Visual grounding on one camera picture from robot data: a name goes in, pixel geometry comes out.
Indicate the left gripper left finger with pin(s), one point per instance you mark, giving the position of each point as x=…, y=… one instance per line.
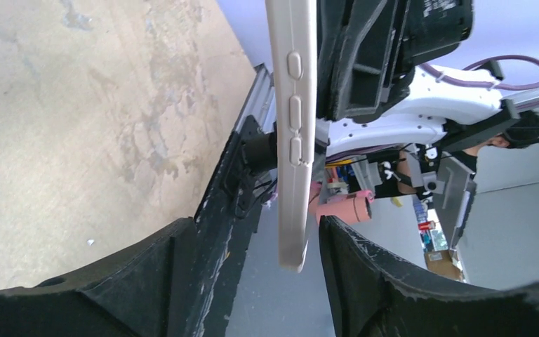
x=176, y=282

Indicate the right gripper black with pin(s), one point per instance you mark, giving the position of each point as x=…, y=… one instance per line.
x=364, y=44

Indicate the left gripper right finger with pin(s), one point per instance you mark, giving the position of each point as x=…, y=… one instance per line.
x=374, y=292

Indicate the white phone case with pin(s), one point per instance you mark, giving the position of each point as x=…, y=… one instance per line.
x=293, y=35

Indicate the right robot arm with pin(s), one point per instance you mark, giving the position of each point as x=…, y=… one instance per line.
x=449, y=108

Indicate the aluminium frame rail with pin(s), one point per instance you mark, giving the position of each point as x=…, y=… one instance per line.
x=259, y=102

